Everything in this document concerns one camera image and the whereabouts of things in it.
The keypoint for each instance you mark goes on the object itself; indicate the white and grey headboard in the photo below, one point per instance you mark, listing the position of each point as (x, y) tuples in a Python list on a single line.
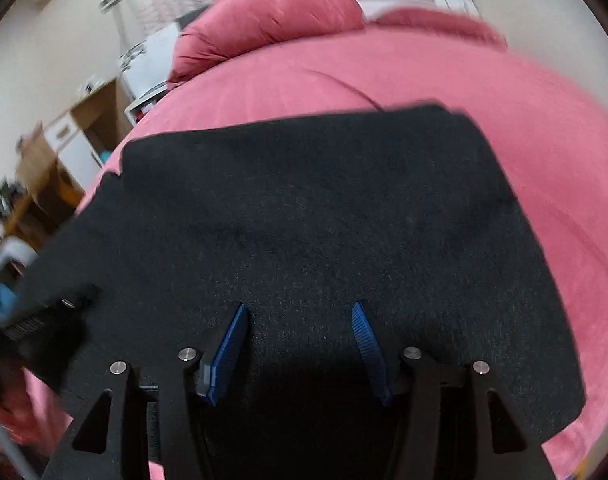
[(148, 62)]

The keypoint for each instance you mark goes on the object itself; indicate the black wool garment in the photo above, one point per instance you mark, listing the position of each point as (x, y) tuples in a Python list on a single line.
[(298, 219)]

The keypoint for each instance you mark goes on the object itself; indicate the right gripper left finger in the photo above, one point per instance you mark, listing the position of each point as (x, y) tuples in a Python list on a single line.
[(172, 405)]

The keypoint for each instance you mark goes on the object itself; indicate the pink velvet bed cover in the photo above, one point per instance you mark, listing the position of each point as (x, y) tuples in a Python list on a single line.
[(549, 138)]

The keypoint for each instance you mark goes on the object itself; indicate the wooden desk with cabinet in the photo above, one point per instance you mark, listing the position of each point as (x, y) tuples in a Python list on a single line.
[(60, 165)]

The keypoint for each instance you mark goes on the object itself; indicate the white bedside table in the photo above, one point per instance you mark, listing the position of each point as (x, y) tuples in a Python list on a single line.
[(142, 106)]

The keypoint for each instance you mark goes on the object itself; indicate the folded red duvet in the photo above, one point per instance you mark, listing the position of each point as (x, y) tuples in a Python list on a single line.
[(230, 28)]

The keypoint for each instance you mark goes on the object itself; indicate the dark red pillow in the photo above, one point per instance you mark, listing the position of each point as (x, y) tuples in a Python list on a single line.
[(441, 23)]

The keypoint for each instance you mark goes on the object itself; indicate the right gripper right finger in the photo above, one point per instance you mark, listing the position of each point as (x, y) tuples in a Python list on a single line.
[(449, 421)]

